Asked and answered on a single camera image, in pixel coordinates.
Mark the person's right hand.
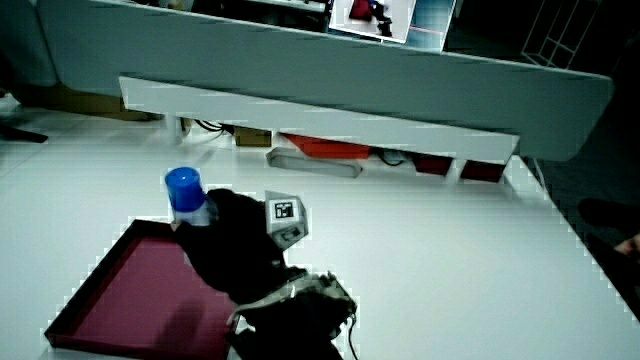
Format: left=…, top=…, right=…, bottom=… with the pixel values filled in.
left=172, top=188, right=311, bottom=306

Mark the blue-capped glue bottle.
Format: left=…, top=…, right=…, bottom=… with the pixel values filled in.
left=164, top=166, right=212, bottom=228

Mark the maroon square plate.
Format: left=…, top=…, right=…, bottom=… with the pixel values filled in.
left=43, top=218, right=242, bottom=360

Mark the person's right forearm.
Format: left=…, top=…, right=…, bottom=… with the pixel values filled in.
left=227, top=271, right=359, bottom=360

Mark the small cardboard box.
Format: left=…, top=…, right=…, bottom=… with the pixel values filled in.
left=233, top=125, right=273, bottom=149

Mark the white desk shelf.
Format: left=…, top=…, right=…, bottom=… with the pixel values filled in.
left=118, top=75, right=522, bottom=184

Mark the grey desk partition panel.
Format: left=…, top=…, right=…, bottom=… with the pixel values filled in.
left=37, top=0, right=616, bottom=163

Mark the large cardboard box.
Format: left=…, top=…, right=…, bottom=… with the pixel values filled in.
left=18, top=82, right=165, bottom=123

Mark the dark red box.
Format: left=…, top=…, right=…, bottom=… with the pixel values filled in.
left=459, top=159, right=507, bottom=184
left=411, top=152, right=454, bottom=177

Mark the computer monitor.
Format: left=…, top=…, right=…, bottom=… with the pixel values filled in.
left=328, top=0, right=458, bottom=52

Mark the grey chair back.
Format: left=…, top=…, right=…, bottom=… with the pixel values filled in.
left=0, top=0, right=59, bottom=89

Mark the black cable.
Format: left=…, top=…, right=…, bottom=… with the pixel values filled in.
left=193, top=118, right=235, bottom=136
left=374, top=148, right=407, bottom=168

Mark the white wire rack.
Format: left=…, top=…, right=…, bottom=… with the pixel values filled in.
left=520, top=0, right=602, bottom=70

